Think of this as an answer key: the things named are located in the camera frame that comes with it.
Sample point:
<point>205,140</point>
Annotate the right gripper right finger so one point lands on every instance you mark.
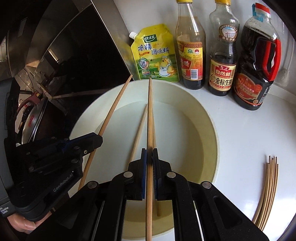
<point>201,211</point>

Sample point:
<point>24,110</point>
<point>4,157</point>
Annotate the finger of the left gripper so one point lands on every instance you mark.
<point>83,143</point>

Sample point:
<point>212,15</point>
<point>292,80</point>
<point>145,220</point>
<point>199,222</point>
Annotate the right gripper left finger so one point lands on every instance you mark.
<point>96,211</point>

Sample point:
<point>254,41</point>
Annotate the person's left hand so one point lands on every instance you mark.
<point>21,224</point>

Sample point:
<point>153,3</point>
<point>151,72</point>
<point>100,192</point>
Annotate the black wok with lid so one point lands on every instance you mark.
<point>44,120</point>

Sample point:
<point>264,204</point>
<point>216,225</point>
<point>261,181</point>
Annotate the white oval tray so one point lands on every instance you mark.
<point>185,137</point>

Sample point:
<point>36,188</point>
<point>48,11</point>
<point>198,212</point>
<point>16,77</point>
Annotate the steel range hood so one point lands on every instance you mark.
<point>44,35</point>

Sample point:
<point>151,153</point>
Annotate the yellow seasoning pouch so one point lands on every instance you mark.
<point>154,54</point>

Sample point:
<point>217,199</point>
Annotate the vinegar bottle yellow cap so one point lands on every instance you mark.
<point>191,42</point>

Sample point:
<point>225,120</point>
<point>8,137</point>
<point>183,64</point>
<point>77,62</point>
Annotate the white dish brush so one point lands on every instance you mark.
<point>283,77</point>

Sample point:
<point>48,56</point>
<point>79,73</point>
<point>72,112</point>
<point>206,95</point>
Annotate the large soy sauce jug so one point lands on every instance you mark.
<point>260,59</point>

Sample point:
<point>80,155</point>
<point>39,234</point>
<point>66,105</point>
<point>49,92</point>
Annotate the soy sauce bottle yellow cap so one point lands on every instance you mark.
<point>223,53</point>

